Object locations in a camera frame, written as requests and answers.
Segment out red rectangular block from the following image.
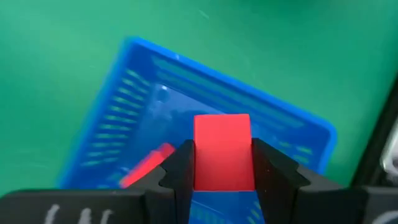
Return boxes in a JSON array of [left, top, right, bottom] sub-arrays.
[[119, 142, 177, 190]]

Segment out blue plastic basket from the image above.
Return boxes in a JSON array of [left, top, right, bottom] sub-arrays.
[[57, 36, 338, 224]]

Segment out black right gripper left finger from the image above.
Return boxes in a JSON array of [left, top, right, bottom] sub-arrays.
[[144, 139, 196, 224]]

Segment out red cube block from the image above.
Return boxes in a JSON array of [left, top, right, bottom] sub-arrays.
[[193, 113, 256, 192]]

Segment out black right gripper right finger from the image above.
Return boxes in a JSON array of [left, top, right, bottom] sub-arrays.
[[251, 138, 312, 224]]

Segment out black metal table frame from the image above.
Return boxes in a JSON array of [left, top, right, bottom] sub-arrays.
[[349, 74, 398, 190]]

